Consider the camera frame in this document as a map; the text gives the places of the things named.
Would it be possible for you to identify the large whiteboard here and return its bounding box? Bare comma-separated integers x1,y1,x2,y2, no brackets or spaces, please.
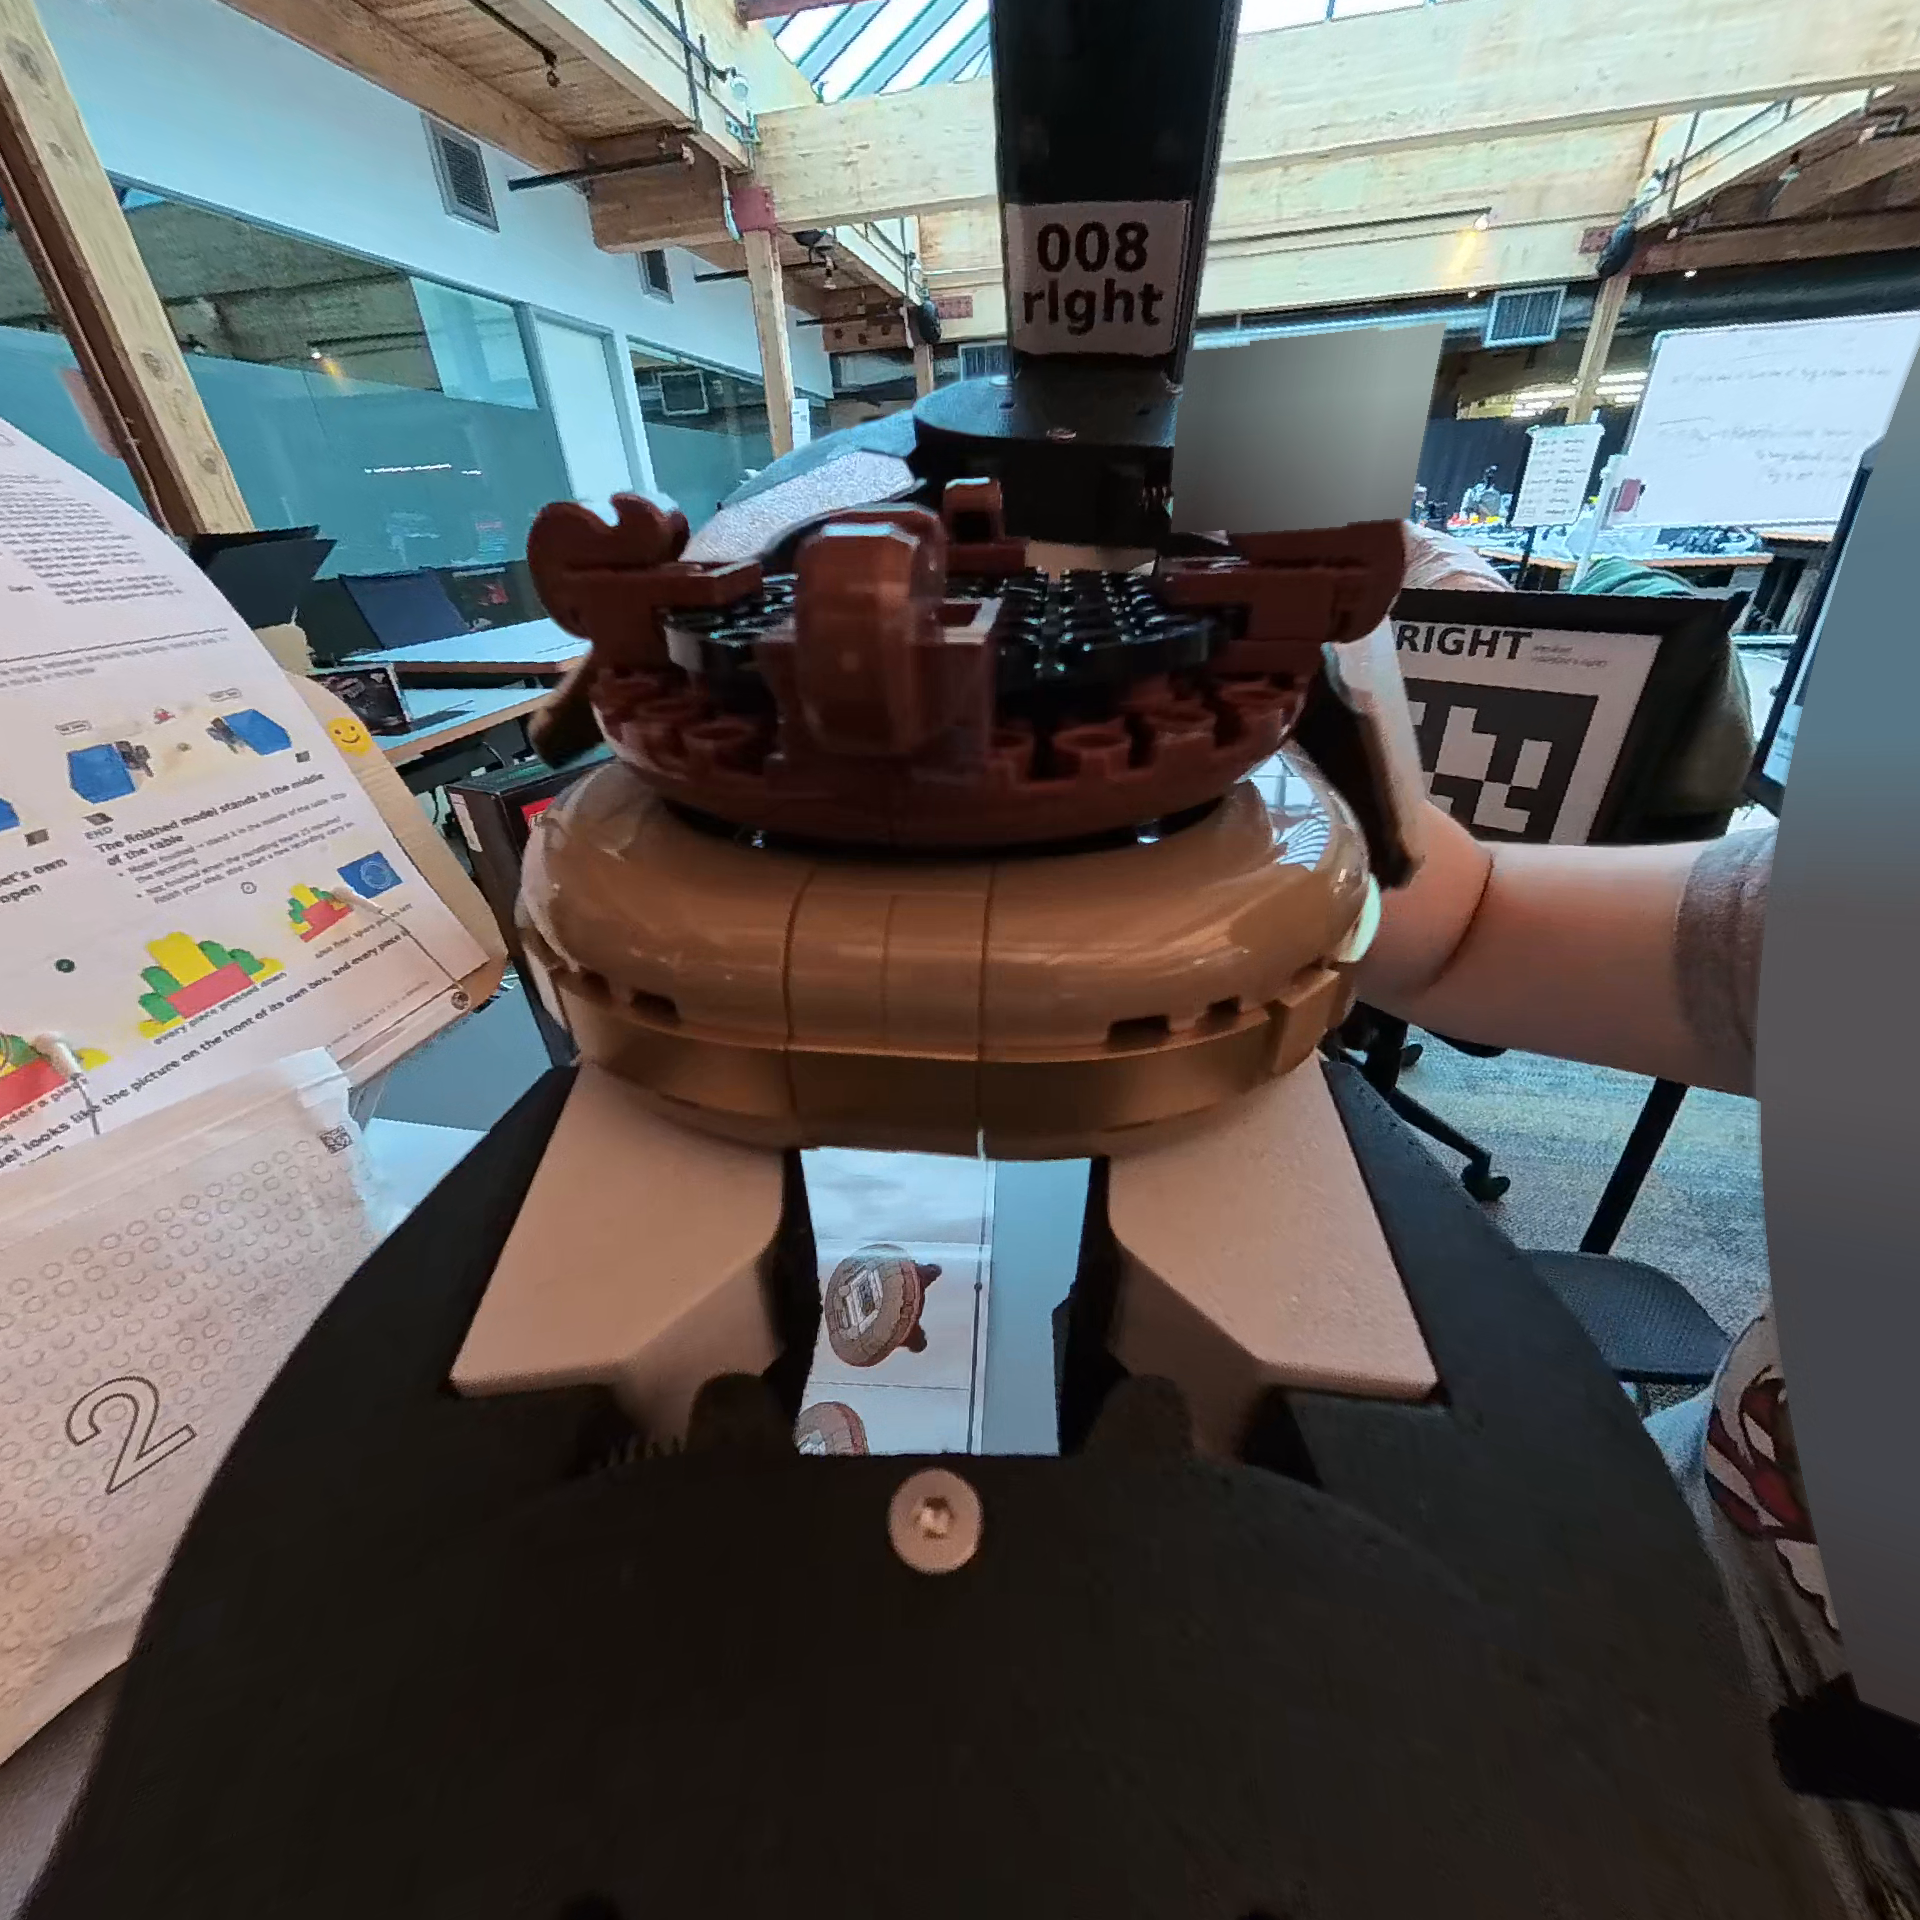
1621,310,1885,530

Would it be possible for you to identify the wall vent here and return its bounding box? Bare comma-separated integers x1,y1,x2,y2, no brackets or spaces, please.
425,115,500,230

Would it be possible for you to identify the tan and brown brick model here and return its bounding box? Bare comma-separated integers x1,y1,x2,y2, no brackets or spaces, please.
515,475,1412,1159

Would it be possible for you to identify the wooden post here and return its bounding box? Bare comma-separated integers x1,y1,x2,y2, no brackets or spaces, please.
0,0,258,542

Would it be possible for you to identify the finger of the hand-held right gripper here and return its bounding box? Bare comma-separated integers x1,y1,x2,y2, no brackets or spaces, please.
1297,621,1425,890
528,660,602,769

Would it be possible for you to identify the small whiteboard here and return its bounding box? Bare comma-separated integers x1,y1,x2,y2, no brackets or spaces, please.
1506,422,1611,530

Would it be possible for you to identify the white background table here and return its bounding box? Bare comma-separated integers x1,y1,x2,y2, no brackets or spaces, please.
342,618,595,692

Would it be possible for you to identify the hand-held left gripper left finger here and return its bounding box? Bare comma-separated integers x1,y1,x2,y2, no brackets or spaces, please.
451,1071,820,1403

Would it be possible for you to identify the brick instruction booklet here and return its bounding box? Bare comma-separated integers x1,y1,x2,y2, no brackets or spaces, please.
794,1145,996,1457

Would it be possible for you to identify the black framed marker sign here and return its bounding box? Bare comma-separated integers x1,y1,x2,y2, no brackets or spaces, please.
1387,587,1755,850

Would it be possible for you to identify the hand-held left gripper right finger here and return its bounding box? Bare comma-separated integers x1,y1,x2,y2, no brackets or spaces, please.
1057,1062,1438,1429

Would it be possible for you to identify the white patterned paper bag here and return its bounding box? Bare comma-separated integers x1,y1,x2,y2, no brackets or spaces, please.
0,1050,385,1763

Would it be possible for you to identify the person's printed shirt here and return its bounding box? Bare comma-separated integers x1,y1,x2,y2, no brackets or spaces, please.
1665,1303,1845,1712

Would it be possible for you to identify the printed instruction sheet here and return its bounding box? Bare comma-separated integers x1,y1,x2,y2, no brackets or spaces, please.
0,411,504,1187

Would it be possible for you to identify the black office chair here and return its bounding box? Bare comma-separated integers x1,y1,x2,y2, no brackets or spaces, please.
1320,1003,1734,1390

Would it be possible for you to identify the person's right forearm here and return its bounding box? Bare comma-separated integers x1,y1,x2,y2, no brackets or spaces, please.
1357,816,1781,1098

